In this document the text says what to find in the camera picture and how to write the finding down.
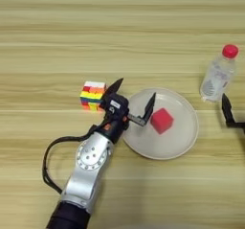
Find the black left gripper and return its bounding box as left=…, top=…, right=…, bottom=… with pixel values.
left=88, top=77, right=158, bottom=145

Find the left gripper labelled black box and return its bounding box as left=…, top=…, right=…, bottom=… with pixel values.
left=100, top=92, right=130, bottom=118

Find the multicoloured puzzle cube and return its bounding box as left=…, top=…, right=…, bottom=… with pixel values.
left=78, top=80, right=107, bottom=113

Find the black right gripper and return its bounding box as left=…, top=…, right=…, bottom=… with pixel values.
left=221, top=93, right=245, bottom=130

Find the clear bottle with red cap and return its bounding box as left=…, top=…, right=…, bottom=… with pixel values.
left=199, top=43, right=240, bottom=103

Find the red cube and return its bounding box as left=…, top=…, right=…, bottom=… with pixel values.
left=149, top=106, right=175, bottom=135

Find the round beige plate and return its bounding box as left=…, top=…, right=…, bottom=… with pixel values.
left=122, top=87, right=200, bottom=161

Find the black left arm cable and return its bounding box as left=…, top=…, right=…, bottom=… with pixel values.
left=41, top=123, right=100, bottom=195

